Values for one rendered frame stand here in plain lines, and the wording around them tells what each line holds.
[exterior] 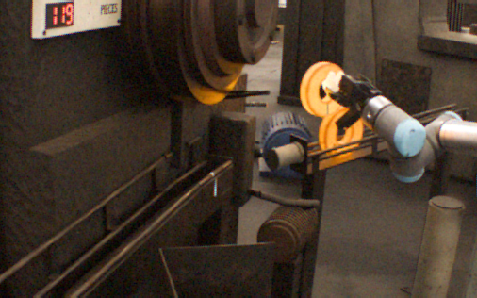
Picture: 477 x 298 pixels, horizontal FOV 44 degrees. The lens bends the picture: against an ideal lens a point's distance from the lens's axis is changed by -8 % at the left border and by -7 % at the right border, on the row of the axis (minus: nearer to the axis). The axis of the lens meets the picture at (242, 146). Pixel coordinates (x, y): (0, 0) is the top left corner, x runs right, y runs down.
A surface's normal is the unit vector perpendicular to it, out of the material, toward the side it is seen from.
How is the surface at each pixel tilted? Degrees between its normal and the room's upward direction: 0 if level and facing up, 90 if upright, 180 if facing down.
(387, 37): 90
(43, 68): 90
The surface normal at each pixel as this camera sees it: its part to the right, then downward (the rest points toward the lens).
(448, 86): -0.56, 0.20
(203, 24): 0.11, 0.50
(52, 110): 0.94, 0.15
